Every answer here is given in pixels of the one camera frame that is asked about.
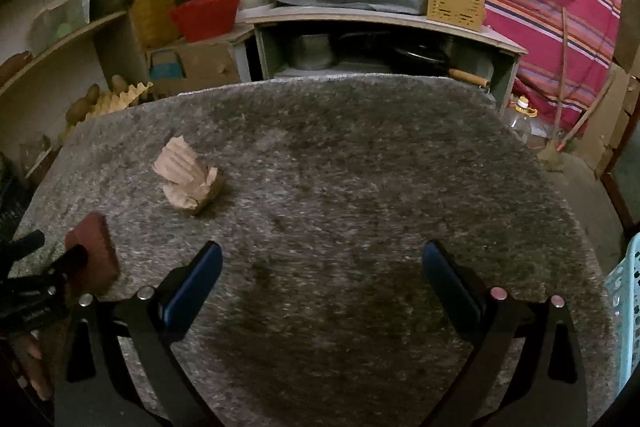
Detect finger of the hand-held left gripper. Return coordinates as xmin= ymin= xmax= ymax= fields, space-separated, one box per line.
xmin=0 ymin=231 xmax=46 ymax=268
xmin=50 ymin=246 xmax=90 ymax=288

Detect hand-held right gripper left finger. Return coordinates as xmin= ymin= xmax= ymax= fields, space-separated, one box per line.
xmin=52 ymin=241 xmax=223 ymax=427

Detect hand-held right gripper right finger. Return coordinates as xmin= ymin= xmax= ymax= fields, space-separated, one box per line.
xmin=421 ymin=239 xmax=588 ymax=427

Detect dark red block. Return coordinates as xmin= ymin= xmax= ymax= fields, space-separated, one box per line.
xmin=64 ymin=213 xmax=121 ymax=295

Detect tan cardboard piece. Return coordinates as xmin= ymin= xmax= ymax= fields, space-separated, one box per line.
xmin=152 ymin=135 xmax=225 ymax=215

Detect person's left hand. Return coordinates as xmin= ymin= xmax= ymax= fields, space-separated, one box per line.
xmin=17 ymin=329 xmax=53 ymax=400

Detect grey fuzzy table mat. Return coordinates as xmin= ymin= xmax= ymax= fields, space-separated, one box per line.
xmin=10 ymin=74 xmax=618 ymax=427

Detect clear bottle yellow cap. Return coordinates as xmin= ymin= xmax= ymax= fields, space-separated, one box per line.
xmin=507 ymin=96 xmax=546 ymax=145

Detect light blue plastic basket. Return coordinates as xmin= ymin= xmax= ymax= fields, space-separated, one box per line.
xmin=602 ymin=232 xmax=640 ymax=398

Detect wooden shelf unit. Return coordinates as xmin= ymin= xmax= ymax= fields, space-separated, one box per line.
xmin=0 ymin=0 xmax=151 ymax=188

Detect cardboard box blue label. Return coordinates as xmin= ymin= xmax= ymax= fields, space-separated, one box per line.
xmin=147 ymin=27 xmax=253 ymax=95

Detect clear plastic container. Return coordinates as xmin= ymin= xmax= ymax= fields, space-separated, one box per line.
xmin=30 ymin=0 xmax=88 ymax=52

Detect wooden sticks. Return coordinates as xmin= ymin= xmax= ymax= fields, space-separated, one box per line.
xmin=540 ymin=7 xmax=616 ymax=168

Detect black frying pan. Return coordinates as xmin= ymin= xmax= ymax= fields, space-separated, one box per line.
xmin=340 ymin=34 xmax=451 ymax=68

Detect plain cardboard box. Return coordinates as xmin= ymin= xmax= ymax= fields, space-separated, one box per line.
xmin=575 ymin=57 xmax=640 ymax=178

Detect small metal pot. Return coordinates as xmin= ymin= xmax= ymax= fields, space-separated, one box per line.
xmin=290 ymin=34 xmax=336 ymax=70

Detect red plastic basket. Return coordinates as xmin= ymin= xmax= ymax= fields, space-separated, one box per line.
xmin=170 ymin=0 xmax=243 ymax=44

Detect low wooden cabinet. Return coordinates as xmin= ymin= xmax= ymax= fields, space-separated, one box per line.
xmin=245 ymin=4 xmax=528 ymax=112

